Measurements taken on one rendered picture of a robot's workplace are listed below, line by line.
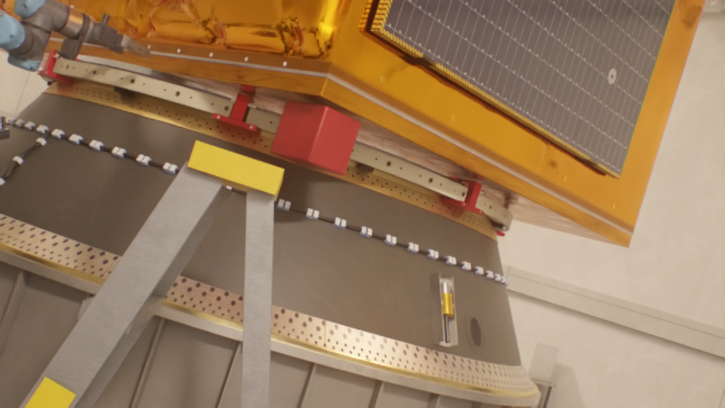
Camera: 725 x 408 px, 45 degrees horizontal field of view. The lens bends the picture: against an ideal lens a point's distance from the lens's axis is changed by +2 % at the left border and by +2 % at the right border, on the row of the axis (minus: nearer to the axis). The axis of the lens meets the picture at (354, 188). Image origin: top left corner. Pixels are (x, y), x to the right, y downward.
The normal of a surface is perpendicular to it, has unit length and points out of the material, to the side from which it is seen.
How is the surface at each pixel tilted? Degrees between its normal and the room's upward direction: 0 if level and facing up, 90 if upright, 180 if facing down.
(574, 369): 90
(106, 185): 62
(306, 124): 90
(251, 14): 91
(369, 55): 93
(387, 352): 43
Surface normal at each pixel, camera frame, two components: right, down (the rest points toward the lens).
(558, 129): 0.70, 0.18
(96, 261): 0.07, -0.79
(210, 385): 0.12, -0.04
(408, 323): 0.62, -0.34
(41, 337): -0.25, -0.15
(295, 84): -0.65, -0.26
